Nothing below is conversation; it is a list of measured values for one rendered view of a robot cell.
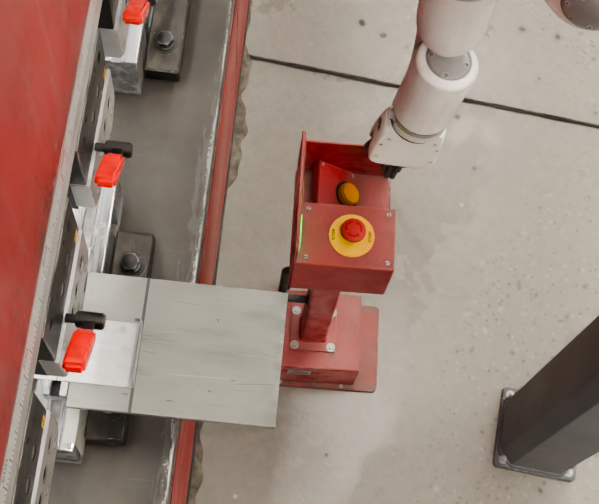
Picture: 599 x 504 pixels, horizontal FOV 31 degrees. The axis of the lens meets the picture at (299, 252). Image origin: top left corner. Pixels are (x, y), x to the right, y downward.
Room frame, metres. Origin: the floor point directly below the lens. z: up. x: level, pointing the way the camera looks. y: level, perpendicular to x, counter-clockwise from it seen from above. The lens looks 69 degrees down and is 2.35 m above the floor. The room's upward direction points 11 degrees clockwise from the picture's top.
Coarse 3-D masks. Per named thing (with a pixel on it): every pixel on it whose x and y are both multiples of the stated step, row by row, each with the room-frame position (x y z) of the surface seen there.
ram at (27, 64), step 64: (0, 0) 0.40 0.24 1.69; (64, 0) 0.53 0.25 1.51; (0, 64) 0.37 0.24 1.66; (64, 64) 0.49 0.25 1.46; (0, 128) 0.34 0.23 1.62; (64, 128) 0.45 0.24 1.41; (0, 192) 0.30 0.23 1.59; (64, 192) 0.41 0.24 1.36; (0, 256) 0.26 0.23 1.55; (0, 320) 0.22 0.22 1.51; (0, 384) 0.18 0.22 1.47; (0, 448) 0.14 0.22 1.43
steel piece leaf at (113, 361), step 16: (96, 336) 0.36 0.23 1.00; (112, 336) 0.37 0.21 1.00; (128, 336) 0.37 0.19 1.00; (96, 352) 0.34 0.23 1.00; (112, 352) 0.35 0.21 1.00; (128, 352) 0.35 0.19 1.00; (96, 368) 0.32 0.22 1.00; (112, 368) 0.33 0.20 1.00; (128, 368) 0.33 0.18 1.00; (96, 384) 0.30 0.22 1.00; (112, 384) 0.31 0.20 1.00; (128, 384) 0.31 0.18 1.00
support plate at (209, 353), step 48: (96, 288) 0.43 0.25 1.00; (144, 288) 0.44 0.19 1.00; (192, 288) 0.45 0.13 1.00; (240, 288) 0.46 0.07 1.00; (144, 336) 0.38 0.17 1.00; (192, 336) 0.39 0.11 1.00; (240, 336) 0.40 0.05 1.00; (144, 384) 0.31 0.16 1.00; (192, 384) 0.33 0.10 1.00; (240, 384) 0.34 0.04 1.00
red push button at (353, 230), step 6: (348, 222) 0.67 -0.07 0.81; (354, 222) 0.67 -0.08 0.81; (360, 222) 0.67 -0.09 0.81; (342, 228) 0.66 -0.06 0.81; (348, 228) 0.66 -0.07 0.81; (354, 228) 0.66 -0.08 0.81; (360, 228) 0.66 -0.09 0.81; (342, 234) 0.65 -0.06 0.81; (348, 234) 0.65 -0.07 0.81; (354, 234) 0.65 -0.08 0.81; (360, 234) 0.65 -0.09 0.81; (348, 240) 0.64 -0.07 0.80; (354, 240) 0.64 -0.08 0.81; (360, 240) 0.65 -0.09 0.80
